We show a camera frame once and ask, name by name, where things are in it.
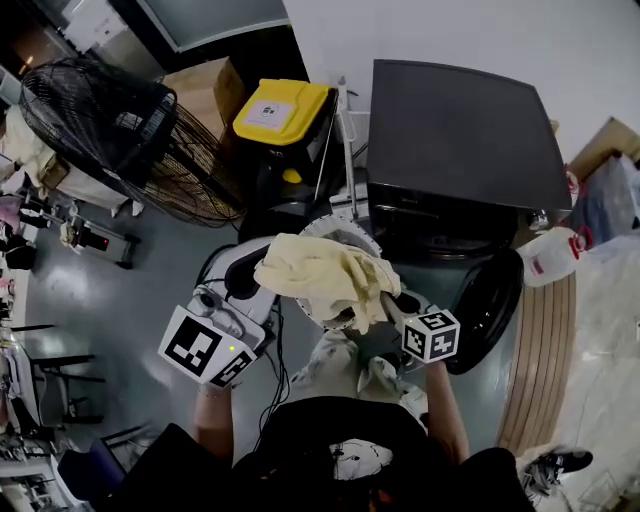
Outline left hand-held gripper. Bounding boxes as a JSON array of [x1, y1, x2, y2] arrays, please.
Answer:
[[157, 238, 279, 388]]

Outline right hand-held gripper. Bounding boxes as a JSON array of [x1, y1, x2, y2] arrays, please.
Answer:
[[381, 293, 461, 364]]

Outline cream clothes piece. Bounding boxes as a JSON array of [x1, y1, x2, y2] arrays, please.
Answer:
[[253, 232, 403, 336]]

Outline white laundry basket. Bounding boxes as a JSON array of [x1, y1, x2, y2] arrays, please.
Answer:
[[294, 214, 382, 332]]

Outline black washing machine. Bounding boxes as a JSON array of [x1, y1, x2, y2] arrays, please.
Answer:
[[364, 58, 574, 377]]

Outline person's left forearm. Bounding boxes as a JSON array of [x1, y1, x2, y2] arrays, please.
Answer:
[[192, 384, 237, 469]]

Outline person's right forearm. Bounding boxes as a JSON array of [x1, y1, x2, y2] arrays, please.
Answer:
[[424, 359, 472, 464]]

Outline person's light patterned trousers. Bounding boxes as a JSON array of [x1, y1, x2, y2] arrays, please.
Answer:
[[289, 327, 432, 432]]

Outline silver portable heater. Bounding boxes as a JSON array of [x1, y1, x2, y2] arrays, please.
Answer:
[[59, 219, 142, 269]]

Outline person's black printed shirt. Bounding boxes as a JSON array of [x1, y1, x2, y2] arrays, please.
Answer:
[[107, 397, 527, 512]]

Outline white folding rack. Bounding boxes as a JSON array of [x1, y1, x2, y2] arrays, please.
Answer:
[[329, 74, 372, 222]]

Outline yellow-lidded black bin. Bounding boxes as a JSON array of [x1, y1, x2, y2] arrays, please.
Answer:
[[232, 78, 332, 187]]

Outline brown cardboard box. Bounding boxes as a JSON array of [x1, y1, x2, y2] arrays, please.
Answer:
[[159, 55, 247, 147]]

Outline black white sneaker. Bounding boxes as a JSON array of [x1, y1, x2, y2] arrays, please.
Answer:
[[519, 449, 594, 497]]

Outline plastic-wrapped bundle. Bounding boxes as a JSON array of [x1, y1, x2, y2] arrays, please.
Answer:
[[569, 154, 640, 252]]

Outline blue chair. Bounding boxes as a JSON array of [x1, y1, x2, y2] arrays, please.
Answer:
[[57, 437, 127, 507]]

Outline flat cardboard sheet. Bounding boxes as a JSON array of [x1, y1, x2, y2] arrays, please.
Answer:
[[569, 117, 637, 177]]

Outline black pedestal fan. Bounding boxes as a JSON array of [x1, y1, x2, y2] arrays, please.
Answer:
[[19, 57, 322, 247]]

